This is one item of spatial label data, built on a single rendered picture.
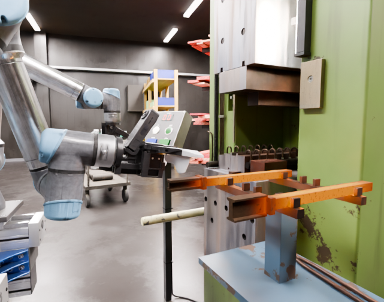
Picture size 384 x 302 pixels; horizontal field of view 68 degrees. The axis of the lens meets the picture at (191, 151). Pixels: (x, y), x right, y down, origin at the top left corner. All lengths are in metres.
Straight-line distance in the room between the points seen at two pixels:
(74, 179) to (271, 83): 0.93
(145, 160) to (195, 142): 9.40
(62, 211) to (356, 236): 0.89
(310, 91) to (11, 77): 0.92
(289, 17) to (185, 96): 8.73
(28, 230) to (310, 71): 1.17
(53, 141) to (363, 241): 0.98
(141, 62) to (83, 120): 2.63
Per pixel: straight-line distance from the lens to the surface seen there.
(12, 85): 0.75
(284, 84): 1.36
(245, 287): 0.83
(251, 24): 1.24
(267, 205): 0.59
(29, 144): 0.76
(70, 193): 0.65
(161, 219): 1.55
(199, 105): 10.10
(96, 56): 9.73
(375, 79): 1.08
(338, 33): 1.13
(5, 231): 1.22
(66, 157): 0.64
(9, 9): 0.62
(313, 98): 1.13
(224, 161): 1.33
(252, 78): 1.24
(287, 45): 1.32
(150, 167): 0.68
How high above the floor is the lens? 1.13
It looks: 6 degrees down
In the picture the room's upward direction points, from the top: straight up
